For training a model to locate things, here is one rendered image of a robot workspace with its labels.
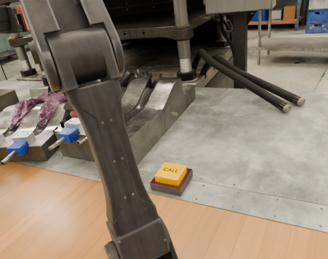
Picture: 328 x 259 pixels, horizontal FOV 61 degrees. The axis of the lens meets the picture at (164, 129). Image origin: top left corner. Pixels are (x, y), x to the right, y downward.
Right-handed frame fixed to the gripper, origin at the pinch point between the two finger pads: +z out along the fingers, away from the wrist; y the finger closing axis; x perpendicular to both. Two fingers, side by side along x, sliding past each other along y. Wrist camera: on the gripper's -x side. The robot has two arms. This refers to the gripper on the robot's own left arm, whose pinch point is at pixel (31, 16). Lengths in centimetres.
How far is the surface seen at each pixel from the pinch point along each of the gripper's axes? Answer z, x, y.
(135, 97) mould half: 13.8, 29.3, -22.6
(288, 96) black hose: 42, 36, -67
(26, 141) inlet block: -16.6, 33.2, -2.6
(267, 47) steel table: 350, 87, 1
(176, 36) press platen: 60, 18, -16
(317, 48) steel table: 349, 88, -61
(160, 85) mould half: 19.6, 26.5, -29.4
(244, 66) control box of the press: 83, 37, -41
